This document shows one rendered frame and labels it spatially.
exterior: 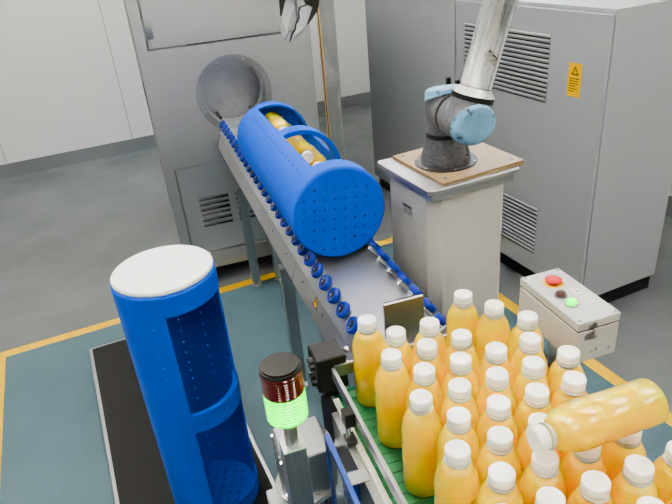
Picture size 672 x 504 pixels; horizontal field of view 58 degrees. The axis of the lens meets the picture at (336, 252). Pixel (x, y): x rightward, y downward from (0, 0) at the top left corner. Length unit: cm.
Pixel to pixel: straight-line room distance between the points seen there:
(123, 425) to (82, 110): 421
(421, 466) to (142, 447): 157
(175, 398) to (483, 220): 104
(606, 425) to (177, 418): 124
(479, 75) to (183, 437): 131
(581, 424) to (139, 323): 114
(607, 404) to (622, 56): 208
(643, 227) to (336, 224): 196
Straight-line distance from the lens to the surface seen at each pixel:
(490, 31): 169
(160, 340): 170
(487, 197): 188
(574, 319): 130
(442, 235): 183
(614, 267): 334
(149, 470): 244
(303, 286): 186
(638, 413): 101
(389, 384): 117
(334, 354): 135
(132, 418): 268
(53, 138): 644
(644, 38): 296
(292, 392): 92
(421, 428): 108
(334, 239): 179
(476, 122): 169
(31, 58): 630
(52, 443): 296
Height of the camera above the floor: 182
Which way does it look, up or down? 28 degrees down
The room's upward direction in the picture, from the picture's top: 5 degrees counter-clockwise
